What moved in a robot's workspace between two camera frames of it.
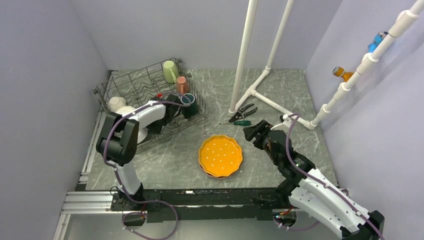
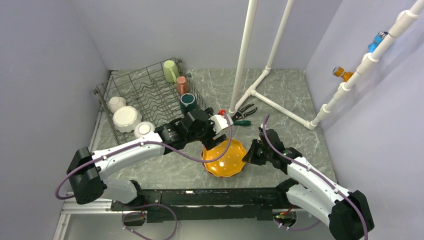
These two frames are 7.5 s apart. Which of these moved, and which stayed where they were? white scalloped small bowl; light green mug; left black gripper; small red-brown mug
Moved: left black gripper
Stayed: white scalloped small bowl; light green mug; small red-brown mug
